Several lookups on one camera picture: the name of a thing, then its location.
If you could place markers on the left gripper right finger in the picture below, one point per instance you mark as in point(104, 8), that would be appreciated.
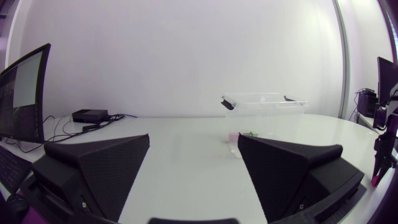
point(280, 177)

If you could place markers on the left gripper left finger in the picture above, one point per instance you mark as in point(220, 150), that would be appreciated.
point(102, 174)

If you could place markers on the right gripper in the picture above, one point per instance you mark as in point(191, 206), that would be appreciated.
point(387, 147)

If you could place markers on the clear plastic container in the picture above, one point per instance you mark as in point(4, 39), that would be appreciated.
point(264, 104)

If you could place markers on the black power brick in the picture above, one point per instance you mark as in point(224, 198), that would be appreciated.
point(89, 115)

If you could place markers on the pink toy brick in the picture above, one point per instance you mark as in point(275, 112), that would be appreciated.
point(233, 137)

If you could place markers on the black box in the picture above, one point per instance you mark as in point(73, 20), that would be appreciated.
point(367, 104)

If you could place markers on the black keyboard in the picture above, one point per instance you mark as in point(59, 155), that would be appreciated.
point(12, 169)

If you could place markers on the dark screen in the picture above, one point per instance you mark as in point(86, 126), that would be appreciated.
point(387, 79)
point(21, 99)

